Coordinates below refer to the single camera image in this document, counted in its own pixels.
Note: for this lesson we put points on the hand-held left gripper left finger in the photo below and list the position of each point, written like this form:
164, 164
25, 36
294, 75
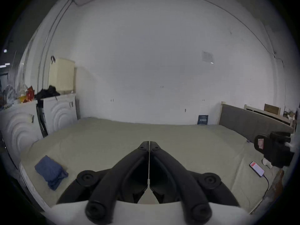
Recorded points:
110, 184

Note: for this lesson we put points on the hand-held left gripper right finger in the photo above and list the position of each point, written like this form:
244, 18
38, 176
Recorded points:
187, 184

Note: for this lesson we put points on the bed with beige sheet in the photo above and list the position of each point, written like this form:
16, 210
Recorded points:
105, 137

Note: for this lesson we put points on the folded dark blue garment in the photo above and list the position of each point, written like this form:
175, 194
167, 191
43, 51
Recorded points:
50, 172

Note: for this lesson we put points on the dark blue card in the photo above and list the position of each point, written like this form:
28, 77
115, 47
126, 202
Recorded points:
202, 120

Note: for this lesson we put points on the smartphone with red screen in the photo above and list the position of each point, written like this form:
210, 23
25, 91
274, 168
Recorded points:
256, 168

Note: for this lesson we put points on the small white charger block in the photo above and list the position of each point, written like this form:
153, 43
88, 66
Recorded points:
266, 162

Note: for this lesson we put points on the grey padded headboard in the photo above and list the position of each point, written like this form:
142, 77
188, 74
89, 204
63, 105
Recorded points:
253, 124

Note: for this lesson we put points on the white washing machine with bags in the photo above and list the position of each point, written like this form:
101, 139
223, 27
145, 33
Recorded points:
18, 128

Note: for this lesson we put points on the pale wooden shelf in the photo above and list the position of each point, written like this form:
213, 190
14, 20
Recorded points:
271, 112

